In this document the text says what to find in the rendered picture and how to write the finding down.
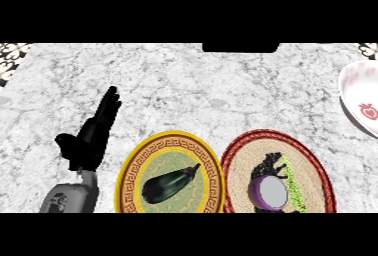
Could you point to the white bowl with strawberry print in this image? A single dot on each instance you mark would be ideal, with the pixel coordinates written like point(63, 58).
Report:
point(363, 90)

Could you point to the purple rimmed can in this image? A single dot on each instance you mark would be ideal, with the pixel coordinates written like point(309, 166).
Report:
point(270, 193)

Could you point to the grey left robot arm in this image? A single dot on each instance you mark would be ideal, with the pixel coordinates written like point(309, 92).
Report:
point(72, 198)

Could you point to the black appliance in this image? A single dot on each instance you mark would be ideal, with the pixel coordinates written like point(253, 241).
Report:
point(242, 47)

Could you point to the dark green squash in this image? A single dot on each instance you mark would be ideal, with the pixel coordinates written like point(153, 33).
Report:
point(168, 185)

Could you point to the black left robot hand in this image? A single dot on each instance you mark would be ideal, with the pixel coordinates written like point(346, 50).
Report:
point(91, 140)

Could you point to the red rimmed woven placemat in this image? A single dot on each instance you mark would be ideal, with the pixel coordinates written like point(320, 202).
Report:
point(315, 176)

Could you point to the yellow rimmed round placemat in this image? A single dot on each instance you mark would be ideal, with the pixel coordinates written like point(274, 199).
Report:
point(134, 166)

